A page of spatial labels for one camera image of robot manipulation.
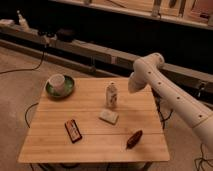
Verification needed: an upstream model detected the white sponge block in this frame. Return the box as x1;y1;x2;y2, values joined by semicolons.
99;109;119;124

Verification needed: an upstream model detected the white spray bottle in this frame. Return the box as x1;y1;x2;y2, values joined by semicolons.
17;11;30;31

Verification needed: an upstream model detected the black cable on floor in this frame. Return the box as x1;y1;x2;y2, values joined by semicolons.
0;46;46;76

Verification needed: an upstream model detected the dark red rectangular box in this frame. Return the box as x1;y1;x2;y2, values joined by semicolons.
65;120;82;143

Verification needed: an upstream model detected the green plate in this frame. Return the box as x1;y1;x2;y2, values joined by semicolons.
45;74;75;98

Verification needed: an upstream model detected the small white bottle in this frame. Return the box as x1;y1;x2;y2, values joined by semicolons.
106;81;117;108

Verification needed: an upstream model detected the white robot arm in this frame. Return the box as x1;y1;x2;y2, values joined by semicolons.
128;53;213;153

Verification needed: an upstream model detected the dark red brown object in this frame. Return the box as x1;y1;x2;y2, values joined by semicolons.
126;130;143;149

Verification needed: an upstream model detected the black cable at right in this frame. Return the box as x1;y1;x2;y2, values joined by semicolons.
194;143;213;171

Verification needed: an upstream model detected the black device on ledge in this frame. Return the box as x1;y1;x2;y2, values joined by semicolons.
56;29;75;42

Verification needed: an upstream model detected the white cup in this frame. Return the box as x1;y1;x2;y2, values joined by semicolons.
48;74;65;93

